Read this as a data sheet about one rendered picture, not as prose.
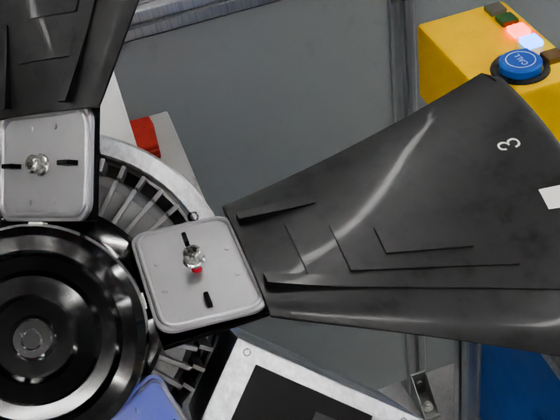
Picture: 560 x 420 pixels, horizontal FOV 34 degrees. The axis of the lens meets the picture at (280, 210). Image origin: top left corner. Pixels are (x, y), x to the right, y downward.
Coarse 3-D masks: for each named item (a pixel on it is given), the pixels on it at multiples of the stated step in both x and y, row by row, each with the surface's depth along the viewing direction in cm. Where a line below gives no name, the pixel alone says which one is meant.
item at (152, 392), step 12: (144, 384) 56; (156, 384) 57; (132, 396) 55; (144, 396) 56; (156, 396) 57; (168, 396) 58; (132, 408) 55; (144, 408) 56; (156, 408) 57; (168, 408) 57; (180, 408) 58
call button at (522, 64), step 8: (504, 56) 87; (512, 56) 87; (520, 56) 87; (528, 56) 86; (536, 56) 86; (504, 64) 86; (512, 64) 86; (520, 64) 86; (528, 64) 85; (536, 64) 85; (504, 72) 86; (512, 72) 85; (520, 72) 85; (528, 72) 85; (536, 72) 85
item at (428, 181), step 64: (384, 128) 63; (448, 128) 63; (512, 128) 63; (256, 192) 60; (320, 192) 59; (384, 192) 59; (448, 192) 59; (512, 192) 59; (256, 256) 55; (320, 256) 55; (384, 256) 55; (448, 256) 56; (512, 256) 56; (320, 320) 52; (384, 320) 52; (448, 320) 53; (512, 320) 54
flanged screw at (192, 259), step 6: (192, 246) 54; (198, 246) 54; (186, 252) 54; (192, 252) 55; (198, 252) 54; (186, 258) 54; (192, 258) 54; (198, 258) 54; (204, 258) 55; (186, 264) 54; (192, 264) 54; (198, 264) 54; (192, 270) 55; (198, 270) 55
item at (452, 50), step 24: (432, 24) 95; (456, 24) 94; (480, 24) 94; (528, 24) 93; (432, 48) 93; (456, 48) 91; (480, 48) 90; (504, 48) 90; (432, 72) 95; (456, 72) 89; (480, 72) 87; (552, 72) 86; (432, 96) 97; (528, 96) 85; (552, 96) 86; (552, 120) 87
